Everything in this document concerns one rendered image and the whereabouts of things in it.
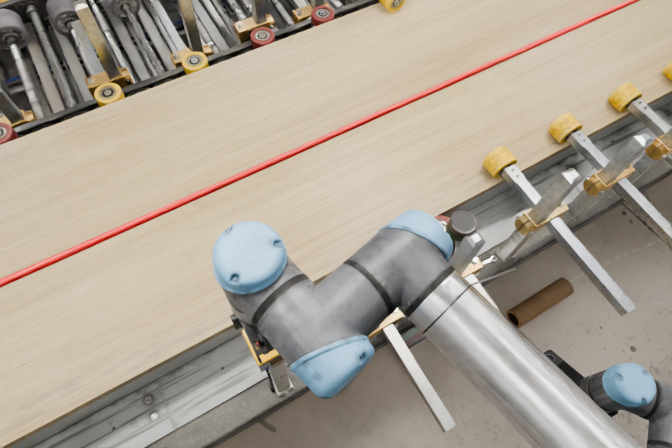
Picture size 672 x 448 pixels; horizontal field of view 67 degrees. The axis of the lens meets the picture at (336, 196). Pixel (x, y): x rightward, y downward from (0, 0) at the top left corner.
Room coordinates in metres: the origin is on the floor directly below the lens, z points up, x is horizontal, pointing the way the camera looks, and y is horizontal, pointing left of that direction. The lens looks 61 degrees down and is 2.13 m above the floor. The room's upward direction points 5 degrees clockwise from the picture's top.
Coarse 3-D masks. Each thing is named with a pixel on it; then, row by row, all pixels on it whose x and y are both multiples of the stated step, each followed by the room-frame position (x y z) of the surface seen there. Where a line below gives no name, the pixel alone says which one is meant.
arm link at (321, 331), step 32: (288, 288) 0.16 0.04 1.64; (320, 288) 0.17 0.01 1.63; (352, 288) 0.17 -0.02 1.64; (256, 320) 0.13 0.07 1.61; (288, 320) 0.13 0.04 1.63; (320, 320) 0.13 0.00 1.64; (352, 320) 0.14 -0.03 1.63; (288, 352) 0.10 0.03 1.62; (320, 352) 0.10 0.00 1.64; (352, 352) 0.11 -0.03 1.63; (320, 384) 0.08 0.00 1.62
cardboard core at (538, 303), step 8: (560, 280) 0.82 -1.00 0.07; (544, 288) 0.79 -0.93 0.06; (552, 288) 0.78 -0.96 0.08; (560, 288) 0.78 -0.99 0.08; (568, 288) 0.79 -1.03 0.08; (536, 296) 0.74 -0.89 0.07; (544, 296) 0.74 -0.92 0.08; (552, 296) 0.74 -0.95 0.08; (560, 296) 0.75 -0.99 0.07; (520, 304) 0.70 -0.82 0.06; (528, 304) 0.70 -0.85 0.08; (536, 304) 0.70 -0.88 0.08; (544, 304) 0.71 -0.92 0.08; (552, 304) 0.72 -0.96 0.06; (512, 312) 0.66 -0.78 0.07; (520, 312) 0.66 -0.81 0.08; (528, 312) 0.67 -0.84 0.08; (536, 312) 0.67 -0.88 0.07; (512, 320) 0.65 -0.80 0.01; (520, 320) 0.63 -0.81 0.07; (528, 320) 0.64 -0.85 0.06
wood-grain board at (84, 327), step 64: (448, 0) 1.52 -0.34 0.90; (512, 0) 1.55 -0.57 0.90; (576, 0) 1.58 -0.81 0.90; (640, 0) 1.61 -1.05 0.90; (256, 64) 1.14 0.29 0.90; (320, 64) 1.16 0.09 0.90; (384, 64) 1.19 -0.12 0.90; (448, 64) 1.21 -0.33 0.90; (512, 64) 1.24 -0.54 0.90; (576, 64) 1.26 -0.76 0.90; (640, 64) 1.29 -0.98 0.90; (64, 128) 0.83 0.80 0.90; (128, 128) 0.85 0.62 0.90; (192, 128) 0.87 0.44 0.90; (256, 128) 0.89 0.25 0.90; (320, 128) 0.91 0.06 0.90; (384, 128) 0.93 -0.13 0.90; (448, 128) 0.95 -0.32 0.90; (512, 128) 0.97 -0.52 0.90; (0, 192) 0.60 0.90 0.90; (64, 192) 0.62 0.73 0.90; (128, 192) 0.64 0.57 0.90; (192, 192) 0.66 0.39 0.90; (256, 192) 0.67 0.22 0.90; (320, 192) 0.69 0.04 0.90; (384, 192) 0.71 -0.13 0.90; (448, 192) 0.73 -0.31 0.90; (0, 256) 0.43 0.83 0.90; (128, 256) 0.45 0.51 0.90; (192, 256) 0.47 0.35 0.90; (320, 256) 0.50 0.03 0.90; (0, 320) 0.27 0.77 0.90; (64, 320) 0.28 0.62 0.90; (128, 320) 0.29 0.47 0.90; (192, 320) 0.31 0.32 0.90; (0, 384) 0.13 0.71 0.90; (64, 384) 0.14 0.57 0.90
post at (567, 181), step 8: (560, 176) 0.64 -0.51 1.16; (568, 176) 0.63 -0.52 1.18; (576, 176) 0.63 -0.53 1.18; (552, 184) 0.64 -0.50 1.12; (560, 184) 0.63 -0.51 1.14; (568, 184) 0.62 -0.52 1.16; (576, 184) 0.63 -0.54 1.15; (552, 192) 0.63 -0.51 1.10; (560, 192) 0.62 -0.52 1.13; (568, 192) 0.62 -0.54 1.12; (544, 200) 0.63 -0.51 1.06; (552, 200) 0.62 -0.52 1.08; (560, 200) 0.62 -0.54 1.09; (536, 208) 0.63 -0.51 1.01; (544, 208) 0.62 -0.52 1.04; (552, 208) 0.62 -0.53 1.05; (536, 216) 0.62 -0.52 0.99; (544, 216) 0.62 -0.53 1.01; (512, 240) 0.63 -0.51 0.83; (520, 240) 0.62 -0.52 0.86; (504, 248) 0.63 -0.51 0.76; (512, 248) 0.62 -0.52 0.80; (504, 256) 0.62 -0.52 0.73
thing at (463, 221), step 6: (456, 216) 0.54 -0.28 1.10; (462, 216) 0.55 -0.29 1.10; (468, 216) 0.55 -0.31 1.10; (456, 222) 0.53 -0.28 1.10; (462, 222) 0.53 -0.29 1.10; (468, 222) 0.53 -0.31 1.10; (474, 222) 0.53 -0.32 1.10; (456, 228) 0.51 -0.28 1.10; (462, 228) 0.52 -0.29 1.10; (468, 228) 0.52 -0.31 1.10; (450, 258) 0.51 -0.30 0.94
